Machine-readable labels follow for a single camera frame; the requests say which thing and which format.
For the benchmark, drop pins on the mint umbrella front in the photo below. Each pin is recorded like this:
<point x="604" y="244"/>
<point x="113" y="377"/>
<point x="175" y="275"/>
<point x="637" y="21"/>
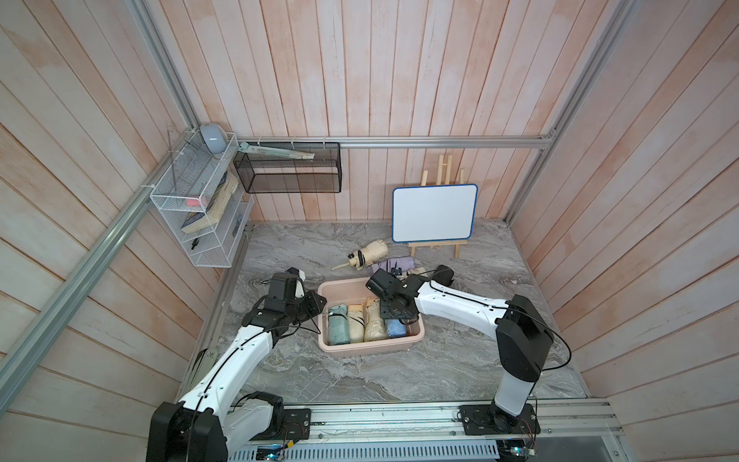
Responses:
<point x="338" y="329"/>

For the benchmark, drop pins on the book on shelf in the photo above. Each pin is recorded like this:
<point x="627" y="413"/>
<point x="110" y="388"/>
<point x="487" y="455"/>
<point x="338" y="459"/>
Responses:
<point x="216" y="207"/>

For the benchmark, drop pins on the flat item on basket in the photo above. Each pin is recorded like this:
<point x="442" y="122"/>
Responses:
<point x="276" y="152"/>

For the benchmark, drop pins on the black umbrella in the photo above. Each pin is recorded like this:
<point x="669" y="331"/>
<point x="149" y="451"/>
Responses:
<point x="443" y="275"/>

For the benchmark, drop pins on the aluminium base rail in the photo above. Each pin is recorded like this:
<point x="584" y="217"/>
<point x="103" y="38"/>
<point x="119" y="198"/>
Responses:
<point x="564" y="429"/>

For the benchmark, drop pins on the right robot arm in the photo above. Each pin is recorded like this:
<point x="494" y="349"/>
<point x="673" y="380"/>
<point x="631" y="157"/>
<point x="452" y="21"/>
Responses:
<point x="524" y="342"/>

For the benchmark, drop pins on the purple folded umbrella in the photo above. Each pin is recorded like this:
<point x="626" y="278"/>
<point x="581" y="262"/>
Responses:
<point x="395" y="266"/>

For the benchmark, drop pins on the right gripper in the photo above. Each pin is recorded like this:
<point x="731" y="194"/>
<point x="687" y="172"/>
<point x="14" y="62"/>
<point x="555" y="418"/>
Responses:
<point x="384" y="313"/>

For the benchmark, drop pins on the blue umbrella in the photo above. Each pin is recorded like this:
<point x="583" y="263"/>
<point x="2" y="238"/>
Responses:
<point x="395" y="329"/>

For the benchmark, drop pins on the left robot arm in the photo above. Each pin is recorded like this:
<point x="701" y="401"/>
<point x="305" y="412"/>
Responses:
<point x="203" y="426"/>

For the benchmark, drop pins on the beige umbrella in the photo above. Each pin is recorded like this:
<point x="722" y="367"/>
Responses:
<point x="356" y="323"/>
<point x="366" y="256"/>
<point x="375" y="325"/>

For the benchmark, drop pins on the pink plastic storage box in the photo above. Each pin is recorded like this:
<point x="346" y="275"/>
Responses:
<point x="354" y="291"/>

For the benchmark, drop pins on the grey round speaker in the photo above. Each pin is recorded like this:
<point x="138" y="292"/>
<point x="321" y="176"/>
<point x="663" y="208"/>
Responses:
<point x="214" y="137"/>

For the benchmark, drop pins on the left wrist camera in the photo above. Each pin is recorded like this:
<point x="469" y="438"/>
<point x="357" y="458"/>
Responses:
<point x="299" y="291"/>

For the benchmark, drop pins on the white board blue frame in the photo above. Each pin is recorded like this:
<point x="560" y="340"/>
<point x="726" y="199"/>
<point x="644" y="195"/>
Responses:
<point x="433" y="213"/>

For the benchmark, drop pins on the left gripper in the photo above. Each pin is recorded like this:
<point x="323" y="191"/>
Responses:
<point x="316" y="305"/>

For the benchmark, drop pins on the black wire basket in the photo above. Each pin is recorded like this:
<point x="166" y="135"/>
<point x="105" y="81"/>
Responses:
<point x="269" y="175"/>

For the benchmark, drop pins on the white wire shelf rack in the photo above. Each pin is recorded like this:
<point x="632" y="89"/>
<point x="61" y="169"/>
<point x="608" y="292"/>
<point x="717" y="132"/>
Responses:
<point x="187" y="185"/>

